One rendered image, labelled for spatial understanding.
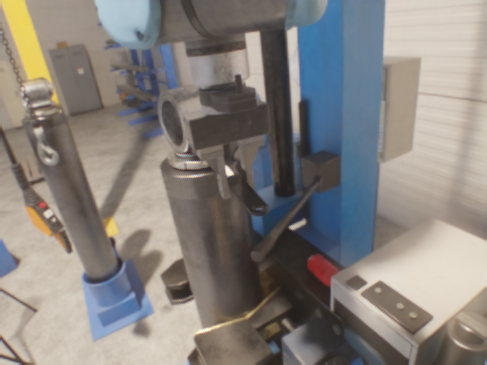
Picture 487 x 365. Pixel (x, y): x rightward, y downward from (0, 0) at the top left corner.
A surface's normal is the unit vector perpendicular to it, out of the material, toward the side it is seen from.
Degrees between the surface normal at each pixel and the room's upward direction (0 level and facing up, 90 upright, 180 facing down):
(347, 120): 90
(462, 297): 0
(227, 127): 90
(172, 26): 131
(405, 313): 0
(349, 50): 90
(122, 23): 90
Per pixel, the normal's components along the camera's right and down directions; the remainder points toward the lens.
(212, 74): -0.14, 0.46
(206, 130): 0.34, 0.38
